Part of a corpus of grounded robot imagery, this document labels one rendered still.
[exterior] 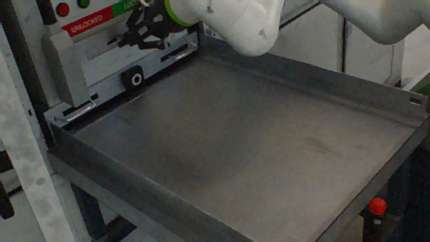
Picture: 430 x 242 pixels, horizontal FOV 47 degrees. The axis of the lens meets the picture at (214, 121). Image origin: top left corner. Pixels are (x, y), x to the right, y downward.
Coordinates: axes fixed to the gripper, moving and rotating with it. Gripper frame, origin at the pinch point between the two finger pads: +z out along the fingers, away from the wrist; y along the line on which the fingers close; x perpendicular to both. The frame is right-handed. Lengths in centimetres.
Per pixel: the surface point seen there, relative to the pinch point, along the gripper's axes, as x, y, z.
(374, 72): 141, 66, 39
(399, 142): 19, 48, -46
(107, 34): -3.8, -3.7, 1.6
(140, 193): -25.9, 29.8, -17.0
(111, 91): -5.1, 9.4, 12.4
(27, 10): -19.9, -15.6, -0.6
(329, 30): 97, 31, 18
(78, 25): -8.6, -8.6, 3.3
